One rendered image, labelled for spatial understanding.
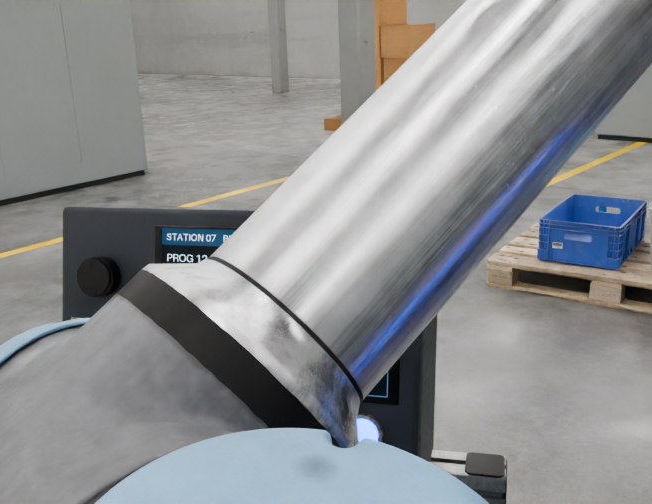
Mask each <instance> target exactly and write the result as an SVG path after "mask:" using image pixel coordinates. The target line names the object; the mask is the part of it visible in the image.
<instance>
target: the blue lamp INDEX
mask: <svg viewBox="0 0 652 504"><path fill-rule="evenodd" d="M357 428H358V441H359V442H360V441H361V440H362V439H364V438H368V439H372V440H375V441H379V442H382V441H383V429H382V426H381V424H380V422H379V421H378V420H377V419H376V418H375V417H373V416H372V415H369V414H366V413H358V416H357Z"/></svg>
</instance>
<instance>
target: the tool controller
mask: <svg viewBox="0 0 652 504"><path fill-rule="evenodd" d="M257 209H258V208H221V207H175V206H129V205H83V204H71V205H69V206H66V207H65V208H64V210H63V292H62V322H63V321H67V320H73V319H81V318H91V317H92V316H93V315H94V314H95V313H96V312H98V311H99V310H100V309H101V308H102V307H103V306H104V305H105V304H106V303H107V302H108V301H109V300H110V299H111V298H112V297H113V296H114V295H115V294H117V293H118V292H119V291H120V290H121V289H122V288H123V287H124V286H125V285H126V284H127V283H128V282H129V281H130V280H131V279H132V278H133V277H134V276H135V275H136V274H137V273H138V272H139V271H140V270H142V269H143V268H144V267H146V266H147V265H148V264H196V263H199V262H201V261H203V260H205V259H207V258H208V257H210V256H211V255H212V254H213V253H214V252H215V251H216V250H217V249H218V248H219V247H220V246H221V245H222V244H223V243H224V242H225V241H226V240H227V239H228V238H229V237H230V236H231V235H232V234H233V233H234V232H235V231H236V230H237V229H238V228H239V227H240V226H241V225H242V224H243V223H244V222H245V221H246V220H247V219H248V218H249V217H250V216H251V215H252V214H253V213H254V212H255V211H256V210H257ZM436 343H437V314H436V316H435V317H434V318H433V319H432V320H431V321H430V323H429V324H428V325H427V326H426V327H425V328H424V330H423V331H422V332H421V333H420V334H419V335H418V337H417V338H416V339H415V340H414V341H413V342H412V344H411V345H410V346H409V347H408V348H407V350H406V351H405V352H404V353H403V354H402V355H401V357H400V358H399V359H398V360H397V361H396V362H395V364H394V365H393V366H392V367H391V368H390V369H389V371H388V372H387V373H386V374H385V375H384V376H383V378H382V379H381V380H380V381H379V382H378V383H377V385H376V386H375V387H374V388H373V389H372V390H371V392H370V393H369V394H368V395H367V396H366V397H365V399H364V400H363V401H362V402H361V403H360V406H359V411H358V413H366V414H369V415H372V416H373V417H375V418H376V419H377V420H378V421H379V422H380V424H381V426H382V429H383V441H382V443H385V444H388V445H391V446H394V447H396V448H399V449H401V450H404V451H406V452H408V453H411V454H413V455H415V456H417V457H420V458H422V459H424V460H426V461H427V462H430V459H431V455H432V450H433V441H434V409H435V376H436Z"/></svg>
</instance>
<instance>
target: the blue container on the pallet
mask: <svg viewBox="0 0 652 504"><path fill-rule="evenodd" d="M597 206H598V212H597V211H596V207H597ZM646 206H647V200H638V199H628V198H617V197H606V196H595V195H583V194H571V195H570V196H568V197H567V198H565V199H564V200H562V201H561V202H559V203H558V204H557V205H555V206H554V207H553V208H551V209H550V210H549V211H547V212H546V213H545V214H544V215H542V216H541V217H540V218H539V219H540V222H539V223H540V225H539V226H538V227H539V233H538V234H539V240H538V242H539V246H538V248H537V258H538V259H540V260H544V261H551V262H558V263H565V264H572V265H579V266H586V267H593V268H600V269H607V270H614V271H615V270H618V269H619V268H620V267H621V265H622V264H623V263H624V262H625V261H626V259H627V258H628V257H629V256H630V255H631V253H632V252H633V251H634V250H635V249H636V247H637V246H638V245H639V244H640V243H641V241H642V240H643V239H644V231H645V229H644V225H645V216H646ZM607 207H609V208H619V209H620V214H616V213H607Z"/></svg>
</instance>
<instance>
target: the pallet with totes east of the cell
mask: <svg viewBox="0 0 652 504"><path fill-rule="evenodd" d="M539 225H540V223H535V224H534V225H532V226H531V227H530V228H529V231H528V230H526V231H524V232H523V233H522V234H520V237H516V238H515V239H514V240H512V241H511V242H510V243H508V245H509V246H504V247H503V248H501V249H500V250H499V253H494V254H493V255H492V256H490V257H489V258H488V259H487V272H486V279H487V281H486V285H487V286H489V287H494V288H500V289H507V290H513V291H519V292H526V293H532V294H538V295H544V296H550V297H553V298H558V299H564V300H570V301H576V302H582V303H588V304H594V305H600V306H606V307H612V308H618V309H626V310H631V311H635V312H641V313H647V314H652V303H646V302H640V301H633V300H628V299H626V298H625V289H626V286H629V287H636V288H643V289H649V290H652V274H651V250H650V236H649V235H644V239H643V240H642V241H641V243H640V244H639V245H638V246H637V247H636V249H635V250H634V251H633V252H632V253H631V255H630V256H629V257H628V258H627V259H626V261H625V262H624V263H623V264H622V265H621V267H620V268H619V269H618V270H615V271H614V270H607V269H600V268H593V267H586V266H579V265H572V264H565V263H558V262H551V261H544V260H540V259H538V258H537V248H538V246H539V242H538V240H539V234H538V233H539V227H538V226H539ZM519 270H524V271H531V272H538V273H544V274H551V275H557V276H564V277H570V278H577V279H584V280H590V281H592V282H591V283H590V292H589V293H584V292H578V291H572V290H565V289H559V288H553V287H547V286H541V285H535V284H529V283H522V282H520V281H518V277H519Z"/></svg>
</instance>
